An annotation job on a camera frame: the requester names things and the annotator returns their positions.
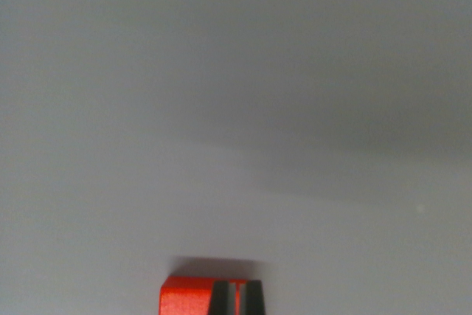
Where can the red block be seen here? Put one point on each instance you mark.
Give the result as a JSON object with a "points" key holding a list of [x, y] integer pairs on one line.
{"points": [[184, 298]]}

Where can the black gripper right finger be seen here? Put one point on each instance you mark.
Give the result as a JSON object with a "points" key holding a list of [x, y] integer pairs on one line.
{"points": [[255, 298]]}

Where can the grey plastic bin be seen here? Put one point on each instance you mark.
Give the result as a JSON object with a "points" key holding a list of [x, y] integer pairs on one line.
{"points": [[236, 108]]}

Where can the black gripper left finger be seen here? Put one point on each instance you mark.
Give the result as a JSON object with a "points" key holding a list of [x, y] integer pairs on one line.
{"points": [[219, 298]]}

